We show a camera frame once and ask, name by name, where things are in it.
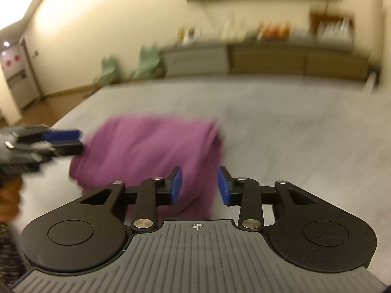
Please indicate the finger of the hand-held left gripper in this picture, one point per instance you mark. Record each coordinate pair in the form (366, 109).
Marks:
(62, 135)
(67, 148)

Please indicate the white power strip with chargers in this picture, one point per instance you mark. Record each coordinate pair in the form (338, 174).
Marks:
(189, 36)

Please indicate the large green plastic stool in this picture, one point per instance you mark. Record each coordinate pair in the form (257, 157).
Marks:
(148, 62)

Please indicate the white door with red stickers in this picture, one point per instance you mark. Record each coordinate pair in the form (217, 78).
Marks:
(16, 73)

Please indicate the person's left hand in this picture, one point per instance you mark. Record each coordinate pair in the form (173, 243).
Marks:
(9, 198)

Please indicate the red fruit bowl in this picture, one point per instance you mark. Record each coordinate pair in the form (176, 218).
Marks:
(273, 30)

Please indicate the purple fleece pants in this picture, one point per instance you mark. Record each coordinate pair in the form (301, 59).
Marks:
(146, 149)

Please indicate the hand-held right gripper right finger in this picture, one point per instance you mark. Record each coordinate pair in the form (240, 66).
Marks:
(223, 186)

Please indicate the rack of clear glass cups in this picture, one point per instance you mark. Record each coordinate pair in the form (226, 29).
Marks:
(233, 29)

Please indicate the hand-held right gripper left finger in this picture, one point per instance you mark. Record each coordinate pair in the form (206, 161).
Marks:
(176, 186)

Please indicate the grey and brown sideboard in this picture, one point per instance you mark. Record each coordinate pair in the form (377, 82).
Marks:
(262, 61)

